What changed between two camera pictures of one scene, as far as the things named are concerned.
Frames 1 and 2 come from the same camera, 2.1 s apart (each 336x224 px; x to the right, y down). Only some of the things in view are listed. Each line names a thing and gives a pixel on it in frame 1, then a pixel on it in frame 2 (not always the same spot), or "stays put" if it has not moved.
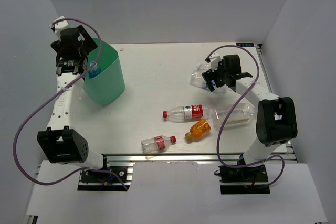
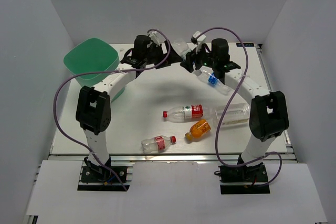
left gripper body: (88, 45) -> (150, 57)
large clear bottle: (244, 115) stays put
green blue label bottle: (198, 79) -> (181, 47)
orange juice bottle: (201, 128) stays put
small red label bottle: (157, 144) stays put
